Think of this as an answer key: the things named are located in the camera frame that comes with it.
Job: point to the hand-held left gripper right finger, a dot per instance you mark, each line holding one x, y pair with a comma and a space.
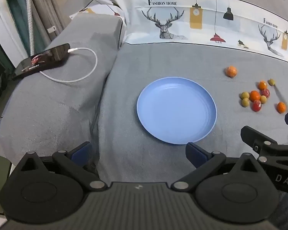
194, 152

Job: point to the orange far from group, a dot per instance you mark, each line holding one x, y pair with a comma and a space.
231, 71

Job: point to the red wrapped candy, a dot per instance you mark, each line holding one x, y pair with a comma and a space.
256, 106
265, 92

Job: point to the grey bed blanket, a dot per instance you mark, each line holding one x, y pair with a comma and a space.
124, 124

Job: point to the blue plate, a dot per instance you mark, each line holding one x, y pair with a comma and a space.
176, 110

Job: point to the grey curtain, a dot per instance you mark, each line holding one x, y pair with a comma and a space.
48, 7

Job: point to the white tag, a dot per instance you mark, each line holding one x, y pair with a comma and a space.
51, 30

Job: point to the orange mandarin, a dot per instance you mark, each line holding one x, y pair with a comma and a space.
255, 95
281, 107

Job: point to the black smartphone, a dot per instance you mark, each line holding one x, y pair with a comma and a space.
42, 60

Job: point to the grey pillow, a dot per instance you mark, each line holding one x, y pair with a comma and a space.
57, 107

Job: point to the tan green longan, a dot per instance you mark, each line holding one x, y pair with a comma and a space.
245, 102
271, 82
263, 99
244, 94

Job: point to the teal curtain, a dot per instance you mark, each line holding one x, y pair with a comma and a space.
15, 12

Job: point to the deer print bed sheet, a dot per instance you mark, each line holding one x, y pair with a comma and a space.
182, 24

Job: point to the small wrapped orange candy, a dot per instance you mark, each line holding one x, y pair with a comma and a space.
262, 85

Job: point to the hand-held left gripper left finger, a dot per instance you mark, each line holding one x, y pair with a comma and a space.
81, 152

